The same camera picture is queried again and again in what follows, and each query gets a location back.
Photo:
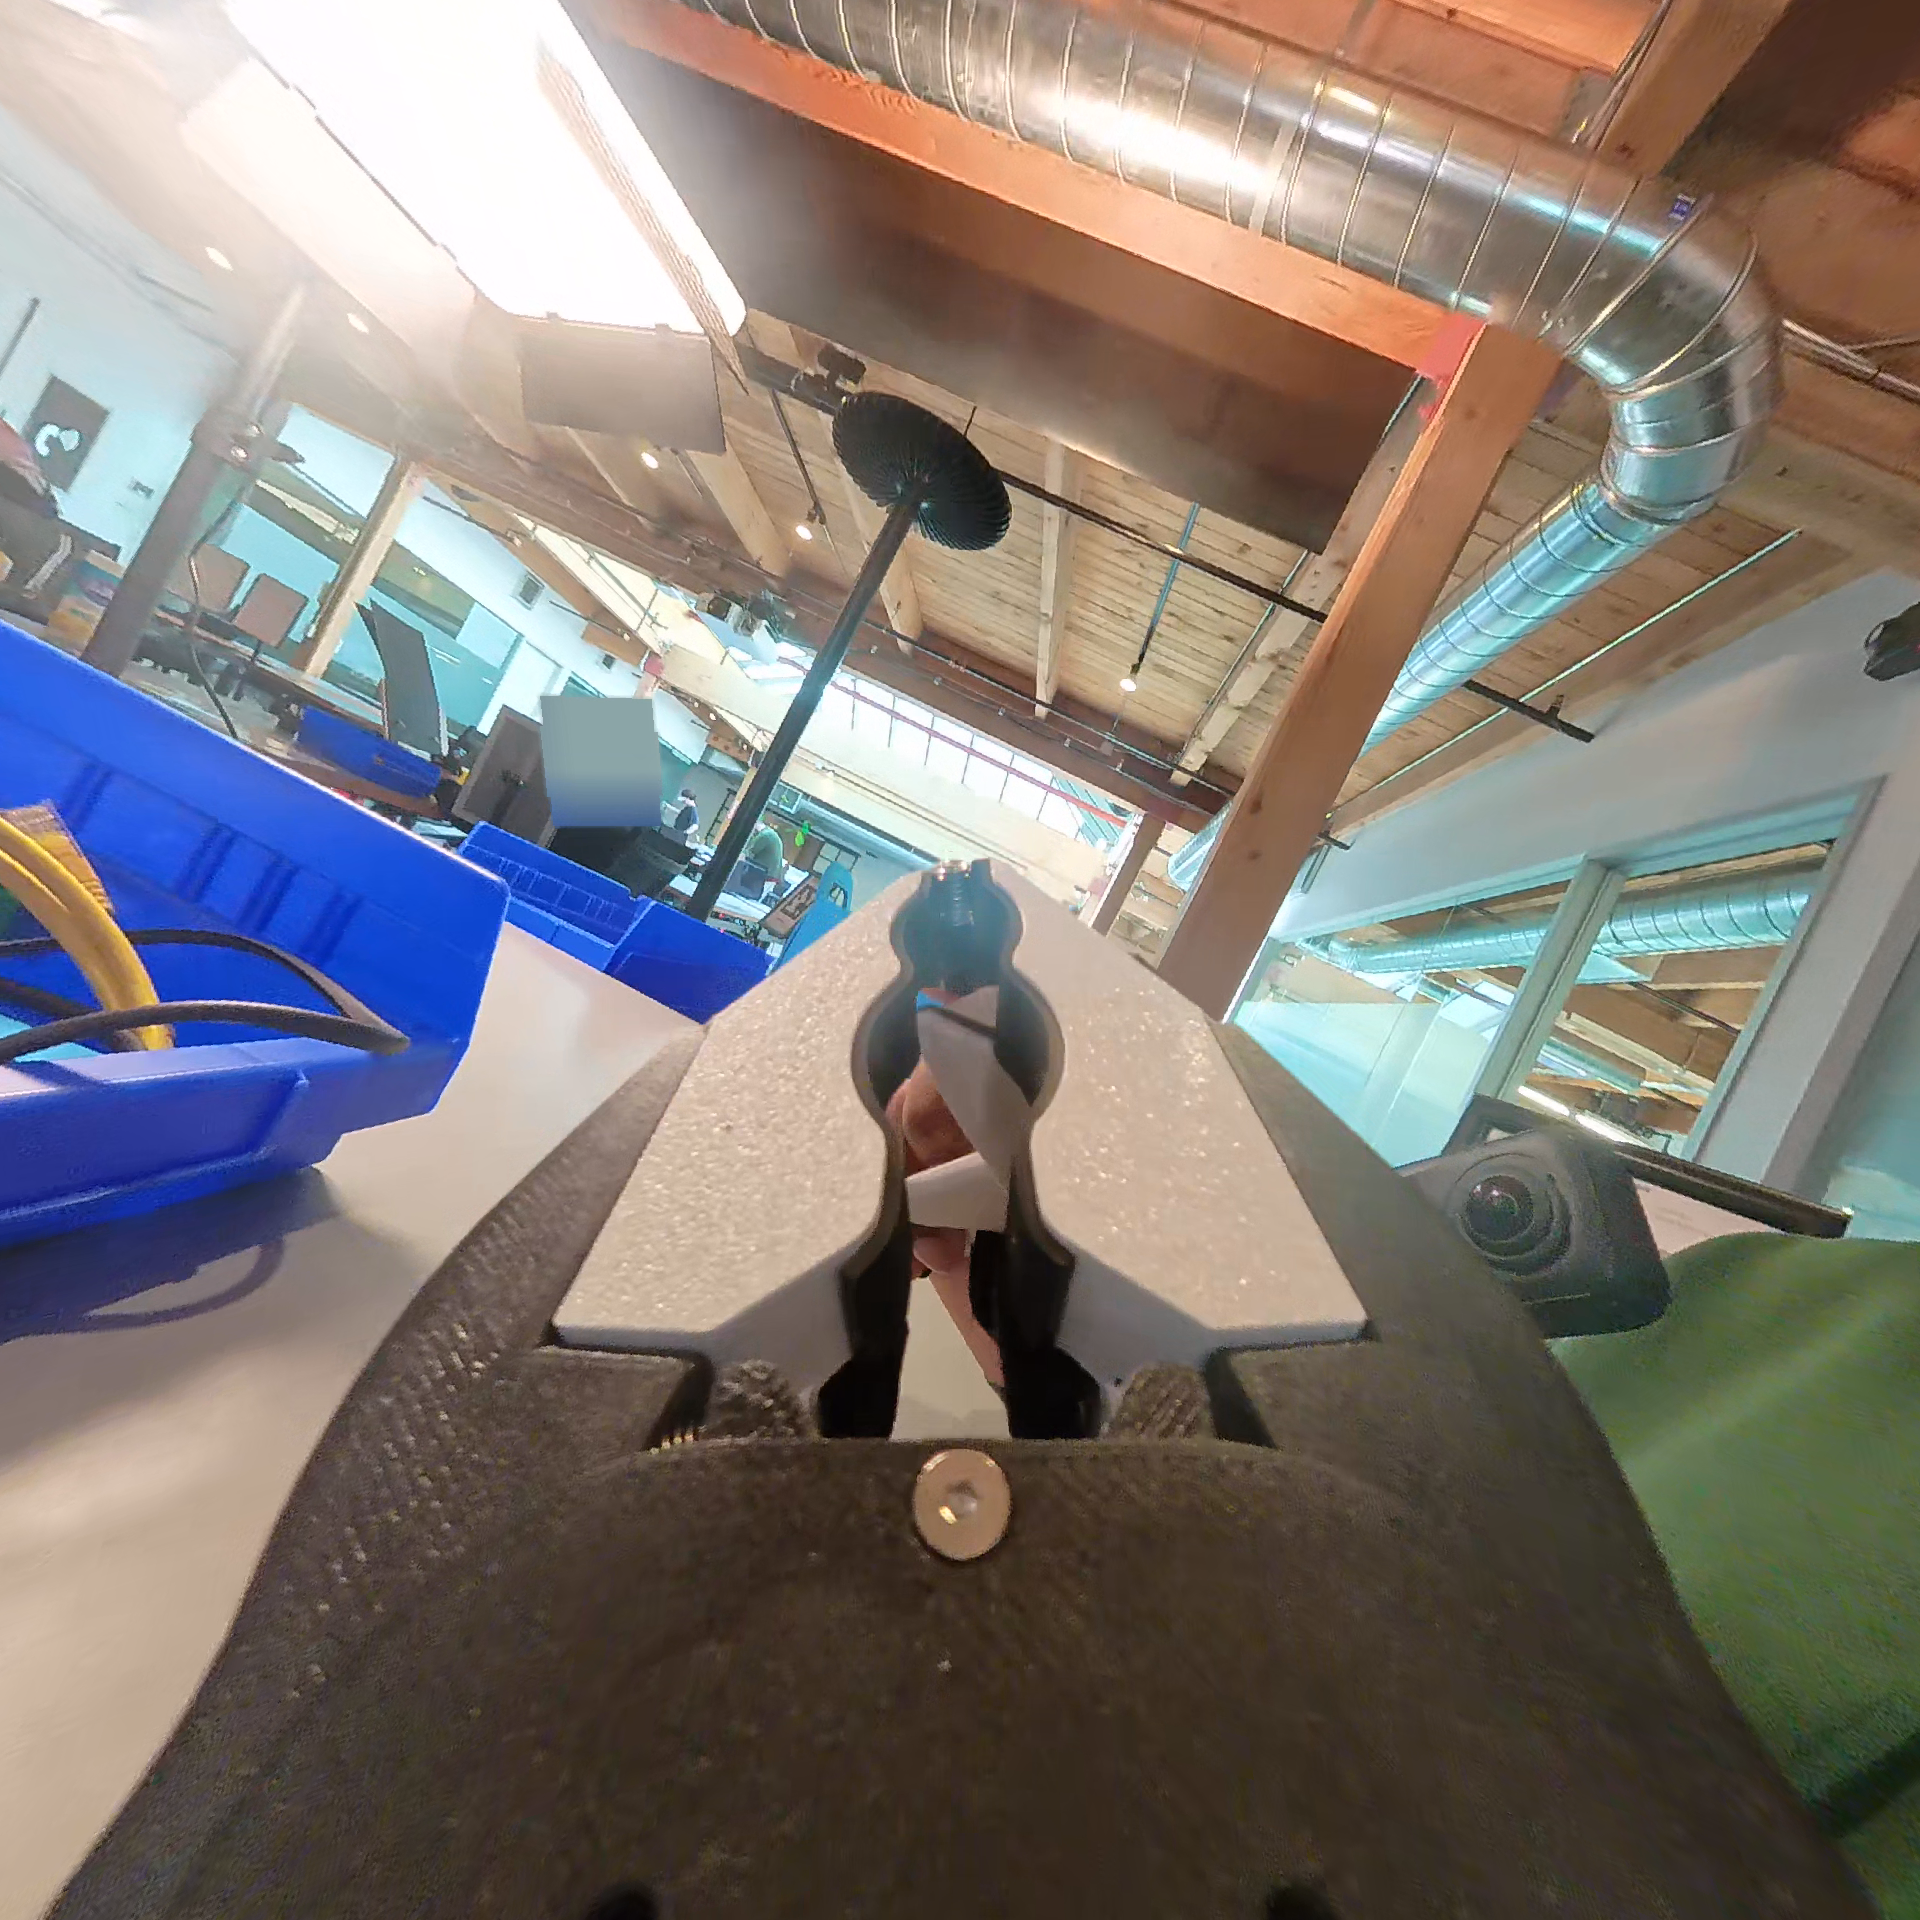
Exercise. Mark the wooden table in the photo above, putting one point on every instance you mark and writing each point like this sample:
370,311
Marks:
300,704

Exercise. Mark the large blue plastic bin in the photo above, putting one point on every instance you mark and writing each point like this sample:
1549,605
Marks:
300,902

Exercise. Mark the black metal stand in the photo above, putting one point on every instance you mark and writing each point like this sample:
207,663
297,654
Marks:
181,510

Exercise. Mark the black knob with screw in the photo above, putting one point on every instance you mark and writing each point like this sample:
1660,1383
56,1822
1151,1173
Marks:
960,931

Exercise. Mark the metal air duct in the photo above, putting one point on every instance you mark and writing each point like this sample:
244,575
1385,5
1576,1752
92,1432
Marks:
1500,196

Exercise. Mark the person's right hand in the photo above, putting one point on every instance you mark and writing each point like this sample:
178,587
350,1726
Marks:
943,1277

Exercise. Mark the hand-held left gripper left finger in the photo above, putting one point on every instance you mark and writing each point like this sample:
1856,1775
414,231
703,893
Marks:
720,1200

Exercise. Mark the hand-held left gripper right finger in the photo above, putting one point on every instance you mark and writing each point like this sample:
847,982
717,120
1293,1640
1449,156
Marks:
1201,1200

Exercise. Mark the black ceiling camera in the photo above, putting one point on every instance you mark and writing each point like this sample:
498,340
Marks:
1894,645

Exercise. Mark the wooden support post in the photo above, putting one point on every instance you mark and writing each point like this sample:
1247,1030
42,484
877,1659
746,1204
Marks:
1350,675

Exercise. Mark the small blue bin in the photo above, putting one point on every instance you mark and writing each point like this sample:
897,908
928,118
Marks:
368,744
690,961
556,886

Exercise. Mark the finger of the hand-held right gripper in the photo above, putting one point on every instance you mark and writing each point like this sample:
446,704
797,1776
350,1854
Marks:
954,1196
984,1073

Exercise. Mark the slim wooden post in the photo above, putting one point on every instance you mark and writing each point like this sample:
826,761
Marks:
1127,869

